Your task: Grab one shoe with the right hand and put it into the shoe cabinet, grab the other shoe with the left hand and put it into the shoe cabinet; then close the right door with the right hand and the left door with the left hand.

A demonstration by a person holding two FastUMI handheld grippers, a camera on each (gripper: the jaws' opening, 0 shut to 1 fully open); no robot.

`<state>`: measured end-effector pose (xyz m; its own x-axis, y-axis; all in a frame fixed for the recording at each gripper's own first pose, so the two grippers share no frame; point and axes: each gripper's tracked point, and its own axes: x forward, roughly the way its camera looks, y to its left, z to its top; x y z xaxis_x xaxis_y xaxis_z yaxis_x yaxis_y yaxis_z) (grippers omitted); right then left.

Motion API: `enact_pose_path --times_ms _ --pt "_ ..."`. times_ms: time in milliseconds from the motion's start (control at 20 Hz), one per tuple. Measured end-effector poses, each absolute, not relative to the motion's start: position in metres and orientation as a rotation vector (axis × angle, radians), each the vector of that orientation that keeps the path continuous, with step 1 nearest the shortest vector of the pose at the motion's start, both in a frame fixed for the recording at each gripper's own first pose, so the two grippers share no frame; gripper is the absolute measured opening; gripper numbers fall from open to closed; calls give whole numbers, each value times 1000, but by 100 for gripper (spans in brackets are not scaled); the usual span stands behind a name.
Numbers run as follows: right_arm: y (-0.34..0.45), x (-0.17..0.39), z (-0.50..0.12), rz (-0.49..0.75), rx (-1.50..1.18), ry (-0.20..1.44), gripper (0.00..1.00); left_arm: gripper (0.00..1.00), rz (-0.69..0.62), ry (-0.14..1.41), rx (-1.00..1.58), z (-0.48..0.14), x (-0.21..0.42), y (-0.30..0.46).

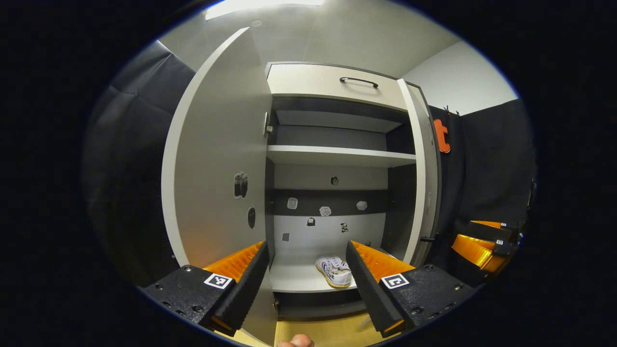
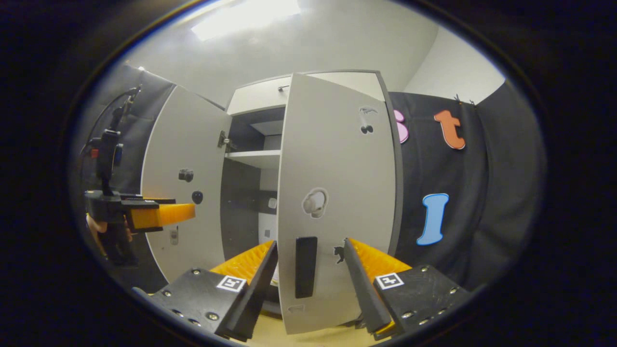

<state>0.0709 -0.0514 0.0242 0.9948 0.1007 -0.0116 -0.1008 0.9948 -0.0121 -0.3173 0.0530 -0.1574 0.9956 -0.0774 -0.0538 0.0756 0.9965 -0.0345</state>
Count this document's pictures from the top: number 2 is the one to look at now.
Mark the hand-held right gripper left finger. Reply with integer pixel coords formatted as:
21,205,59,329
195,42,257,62
133,240,279,343

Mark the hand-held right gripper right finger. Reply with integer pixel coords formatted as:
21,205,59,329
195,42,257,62
343,238,470,340

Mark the camera sticker white cabinet door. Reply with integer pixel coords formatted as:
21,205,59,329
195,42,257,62
141,85,233,284

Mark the white shoe cabinet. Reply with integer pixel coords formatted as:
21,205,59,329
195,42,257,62
141,69,404,334

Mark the headphone sticker white cabinet door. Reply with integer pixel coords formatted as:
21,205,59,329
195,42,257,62
277,72,403,334

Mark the metal door hinge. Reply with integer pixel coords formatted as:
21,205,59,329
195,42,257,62
218,130,238,152

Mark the wide white cabinet shelf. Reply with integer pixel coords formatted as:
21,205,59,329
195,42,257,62
224,149,282,169

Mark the short white cabinet shelf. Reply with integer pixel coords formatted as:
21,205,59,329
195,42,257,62
250,120,284,136

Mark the black backdrop cloth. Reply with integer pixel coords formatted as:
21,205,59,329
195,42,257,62
388,80,548,290
72,63,176,290

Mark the black door handle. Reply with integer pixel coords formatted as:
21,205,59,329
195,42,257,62
295,236,318,299

